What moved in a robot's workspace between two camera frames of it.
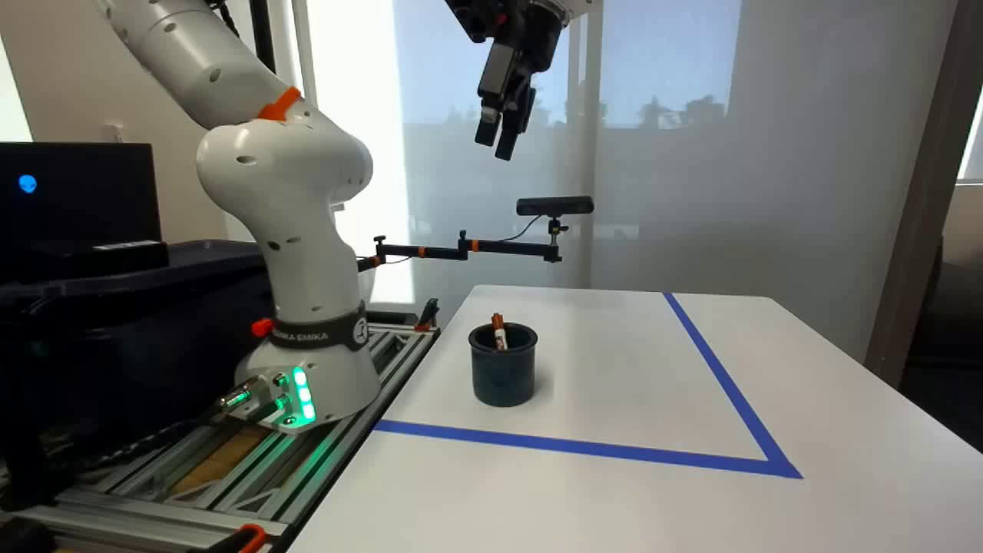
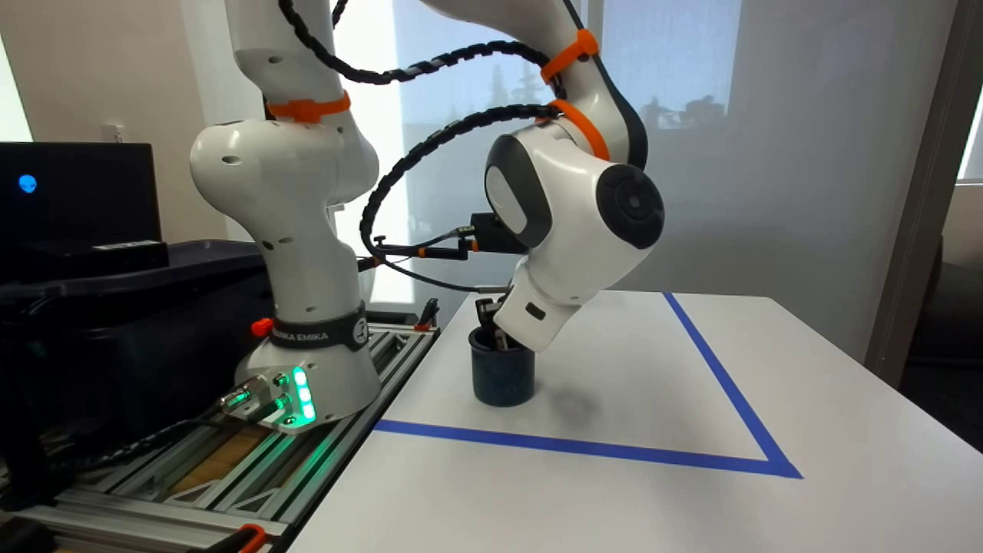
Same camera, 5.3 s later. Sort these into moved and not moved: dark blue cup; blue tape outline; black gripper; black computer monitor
Moved: black gripper
Not moved: black computer monitor; blue tape outline; dark blue cup
